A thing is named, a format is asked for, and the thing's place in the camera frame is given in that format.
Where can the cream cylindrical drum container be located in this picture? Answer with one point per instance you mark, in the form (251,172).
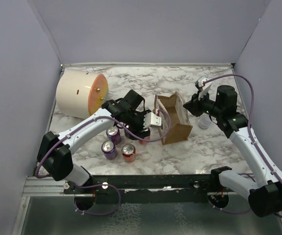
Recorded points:
(80,93)

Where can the small clear plastic cup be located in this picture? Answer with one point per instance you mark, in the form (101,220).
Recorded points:
(204,122)

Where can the jute canvas tote bag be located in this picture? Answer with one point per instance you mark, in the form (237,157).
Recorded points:
(176,126)

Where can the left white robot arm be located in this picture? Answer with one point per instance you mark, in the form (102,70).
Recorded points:
(56,150)

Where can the red cola can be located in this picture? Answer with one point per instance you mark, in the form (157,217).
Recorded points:
(144,142)
(128,153)

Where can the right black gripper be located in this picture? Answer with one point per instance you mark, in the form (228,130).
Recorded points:
(194,105)

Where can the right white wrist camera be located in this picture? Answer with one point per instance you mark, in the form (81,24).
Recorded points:
(203,86)

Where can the black metal base frame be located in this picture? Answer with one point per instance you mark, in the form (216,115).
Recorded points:
(144,189)

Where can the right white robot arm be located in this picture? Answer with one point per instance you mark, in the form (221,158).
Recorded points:
(264,194)

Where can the purple fanta can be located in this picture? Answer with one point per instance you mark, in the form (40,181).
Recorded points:
(109,150)
(113,134)
(127,132)

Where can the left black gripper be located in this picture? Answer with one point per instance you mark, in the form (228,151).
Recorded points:
(137,132)

